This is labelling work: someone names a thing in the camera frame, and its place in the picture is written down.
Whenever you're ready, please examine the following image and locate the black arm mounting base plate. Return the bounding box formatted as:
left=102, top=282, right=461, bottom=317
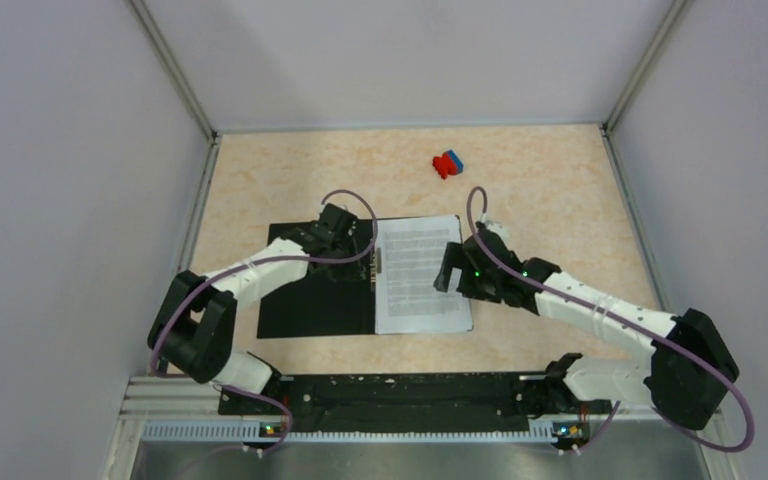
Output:
left=218, top=372, right=612, bottom=433

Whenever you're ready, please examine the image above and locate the silver folder binder clip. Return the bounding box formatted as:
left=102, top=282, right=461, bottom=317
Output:
left=369, top=247, right=382, bottom=292

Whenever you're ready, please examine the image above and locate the aluminium front frame rail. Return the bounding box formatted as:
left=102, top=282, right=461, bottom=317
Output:
left=103, top=372, right=745, bottom=479

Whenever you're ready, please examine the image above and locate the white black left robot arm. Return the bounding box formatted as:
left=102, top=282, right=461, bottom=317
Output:
left=147, top=203, right=379, bottom=414

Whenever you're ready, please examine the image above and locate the red and blue toy block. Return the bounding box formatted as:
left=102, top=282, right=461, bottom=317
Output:
left=431, top=149, right=464, bottom=180

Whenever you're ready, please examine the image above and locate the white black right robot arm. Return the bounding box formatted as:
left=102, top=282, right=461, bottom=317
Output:
left=434, top=223, right=739, bottom=431

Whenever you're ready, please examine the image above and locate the white printed paper stack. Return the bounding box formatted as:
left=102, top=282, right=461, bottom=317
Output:
left=375, top=215, right=473, bottom=335

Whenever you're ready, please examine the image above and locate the teal and black file folder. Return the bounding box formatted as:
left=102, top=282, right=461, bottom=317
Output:
left=256, top=215, right=465, bottom=340

